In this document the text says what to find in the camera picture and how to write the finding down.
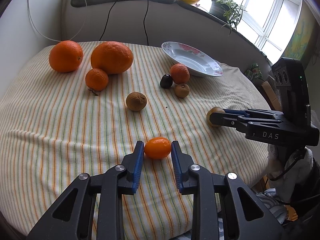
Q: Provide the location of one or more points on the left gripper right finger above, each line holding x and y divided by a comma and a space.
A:
244, 216

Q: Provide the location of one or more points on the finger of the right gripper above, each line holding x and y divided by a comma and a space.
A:
250, 113
240, 123

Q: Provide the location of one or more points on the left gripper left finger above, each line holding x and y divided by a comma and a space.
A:
71, 215

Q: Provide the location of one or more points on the brown kiwi fruit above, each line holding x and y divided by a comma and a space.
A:
212, 115

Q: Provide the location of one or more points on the small brown longan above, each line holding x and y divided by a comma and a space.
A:
182, 90

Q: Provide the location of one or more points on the dark purple plum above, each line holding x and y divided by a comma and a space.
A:
166, 81

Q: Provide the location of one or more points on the small orange kumquat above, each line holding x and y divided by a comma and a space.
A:
157, 148

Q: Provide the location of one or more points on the brown round fruit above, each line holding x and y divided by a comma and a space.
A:
136, 101

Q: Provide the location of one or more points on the small mandarin with stem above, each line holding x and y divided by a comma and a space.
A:
96, 80

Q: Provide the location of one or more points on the large oval orange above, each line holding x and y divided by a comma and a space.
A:
112, 57

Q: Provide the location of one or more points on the large round orange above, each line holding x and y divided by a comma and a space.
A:
66, 56

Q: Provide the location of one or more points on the white gloved right hand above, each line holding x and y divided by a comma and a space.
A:
283, 178

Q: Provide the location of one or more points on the cardboard box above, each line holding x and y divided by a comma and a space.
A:
270, 96

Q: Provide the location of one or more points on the green printed bag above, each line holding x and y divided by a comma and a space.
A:
253, 72

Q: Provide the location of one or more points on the floral white plate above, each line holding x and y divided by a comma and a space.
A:
198, 63

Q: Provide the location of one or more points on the striped tablecloth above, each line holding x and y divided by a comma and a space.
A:
53, 128

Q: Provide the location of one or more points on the potted spider plant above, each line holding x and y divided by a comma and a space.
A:
229, 12

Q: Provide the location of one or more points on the grey sill cushion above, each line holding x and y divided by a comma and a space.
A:
153, 22

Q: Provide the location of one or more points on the wall map poster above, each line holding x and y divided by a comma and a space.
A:
304, 38

